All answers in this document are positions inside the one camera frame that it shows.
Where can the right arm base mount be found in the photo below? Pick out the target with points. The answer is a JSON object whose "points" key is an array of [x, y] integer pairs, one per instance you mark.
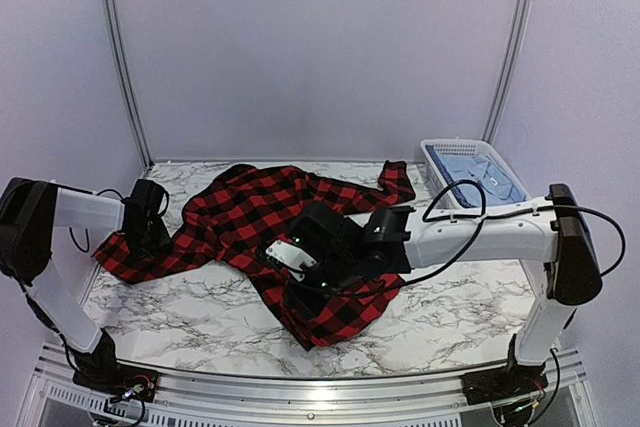
{"points": [[504, 382]]}

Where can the aluminium corner post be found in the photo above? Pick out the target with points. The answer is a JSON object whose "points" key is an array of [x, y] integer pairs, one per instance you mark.
{"points": [[513, 48], [124, 78]]}

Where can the light blue shirt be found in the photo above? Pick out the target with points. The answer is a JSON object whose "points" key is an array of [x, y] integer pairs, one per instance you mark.
{"points": [[498, 186]]}

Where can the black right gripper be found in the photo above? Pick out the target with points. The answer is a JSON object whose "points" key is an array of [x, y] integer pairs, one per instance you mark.
{"points": [[307, 306]]}

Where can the left aluminium corner post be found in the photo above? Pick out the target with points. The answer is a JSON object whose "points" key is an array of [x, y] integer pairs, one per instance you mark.
{"points": [[124, 78]]}

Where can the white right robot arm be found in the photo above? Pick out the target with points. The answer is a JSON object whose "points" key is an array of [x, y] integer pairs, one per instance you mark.
{"points": [[548, 230]]}

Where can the right aluminium corner post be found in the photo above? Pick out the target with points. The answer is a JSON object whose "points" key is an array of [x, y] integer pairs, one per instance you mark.
{"points": [[513, 48]]}

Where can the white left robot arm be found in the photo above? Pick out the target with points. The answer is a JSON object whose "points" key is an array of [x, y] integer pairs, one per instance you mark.
{"points": [[31, 210]]}

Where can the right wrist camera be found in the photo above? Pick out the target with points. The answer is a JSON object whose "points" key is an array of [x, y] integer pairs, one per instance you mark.
{"points": [[290, 258]]}

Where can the red black plaid shirt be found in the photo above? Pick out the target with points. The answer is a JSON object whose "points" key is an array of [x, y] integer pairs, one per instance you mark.
{"points": [[245, 208]]}

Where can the white plastic basket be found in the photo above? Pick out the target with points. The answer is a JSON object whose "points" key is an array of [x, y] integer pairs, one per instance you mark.
{"points": [[466, 147]]}

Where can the aluminium front frame rail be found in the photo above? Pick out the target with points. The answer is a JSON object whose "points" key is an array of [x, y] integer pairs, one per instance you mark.
{"points": [[185, 398]]}

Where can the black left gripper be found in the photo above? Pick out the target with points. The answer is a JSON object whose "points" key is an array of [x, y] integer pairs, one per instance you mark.
{"points": [[137, 253]]}

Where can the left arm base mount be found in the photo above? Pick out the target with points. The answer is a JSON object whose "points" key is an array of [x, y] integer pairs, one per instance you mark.
{"points": [[100, 370]]}

